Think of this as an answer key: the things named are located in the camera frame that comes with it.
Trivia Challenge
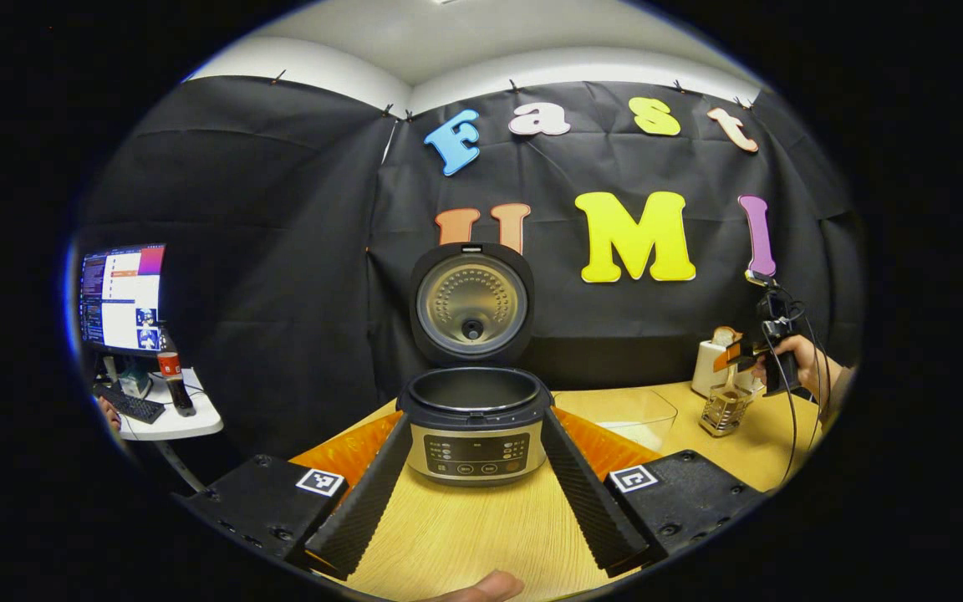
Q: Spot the metal wire chopstick holder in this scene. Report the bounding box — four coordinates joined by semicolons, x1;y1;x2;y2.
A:
699;385;755;438

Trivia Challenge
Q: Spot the black backdrop cloth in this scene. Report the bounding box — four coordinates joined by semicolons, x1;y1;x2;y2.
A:
76;75;863;469

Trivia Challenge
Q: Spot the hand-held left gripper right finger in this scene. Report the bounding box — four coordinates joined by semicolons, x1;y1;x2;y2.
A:
542;406;767;578

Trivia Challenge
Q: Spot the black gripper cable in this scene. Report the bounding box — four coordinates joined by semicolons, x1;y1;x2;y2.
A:
759;280;835;487

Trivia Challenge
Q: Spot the clear plastic box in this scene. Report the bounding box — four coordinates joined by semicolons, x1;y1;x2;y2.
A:
553;386;680;453

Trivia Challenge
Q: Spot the white toaster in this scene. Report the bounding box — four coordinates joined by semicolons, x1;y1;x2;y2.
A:
690;339;763;399

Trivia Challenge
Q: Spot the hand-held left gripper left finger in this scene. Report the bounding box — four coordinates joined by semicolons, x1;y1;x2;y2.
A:
185;410;413;582

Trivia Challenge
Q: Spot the black keyboard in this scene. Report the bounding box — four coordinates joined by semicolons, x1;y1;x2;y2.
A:
93;383;167;425

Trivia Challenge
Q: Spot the white side table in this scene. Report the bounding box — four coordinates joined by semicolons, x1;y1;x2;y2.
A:
110;368;225;494

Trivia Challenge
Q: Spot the computer monitor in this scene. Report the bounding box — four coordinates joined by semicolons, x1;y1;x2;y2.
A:
79;243;167;356

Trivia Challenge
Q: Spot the red label bottle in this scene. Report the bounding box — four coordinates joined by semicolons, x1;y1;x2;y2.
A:
155;322;197;417

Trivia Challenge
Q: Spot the dark grey rice cooker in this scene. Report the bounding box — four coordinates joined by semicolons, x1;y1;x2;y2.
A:
396;242;555;487

